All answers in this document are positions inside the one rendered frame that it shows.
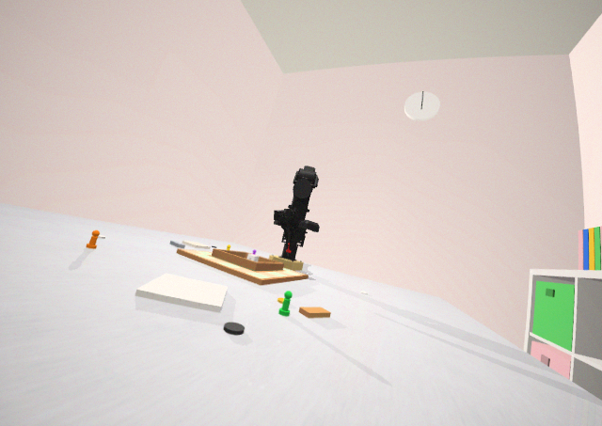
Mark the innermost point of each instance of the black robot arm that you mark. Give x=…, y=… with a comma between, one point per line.
x=305, y=180

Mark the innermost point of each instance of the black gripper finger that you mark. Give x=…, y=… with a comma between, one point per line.
x=296, y=236
x=288, y=235

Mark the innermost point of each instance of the flat orange-brown tile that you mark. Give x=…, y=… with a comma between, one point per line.
x=314, y=312

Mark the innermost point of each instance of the orange pawn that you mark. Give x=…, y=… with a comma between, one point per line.
x=92, y=242

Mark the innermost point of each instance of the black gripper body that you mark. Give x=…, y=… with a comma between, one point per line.
x=301, y=223

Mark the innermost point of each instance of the green pawn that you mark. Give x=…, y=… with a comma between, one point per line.
x=285, y=305

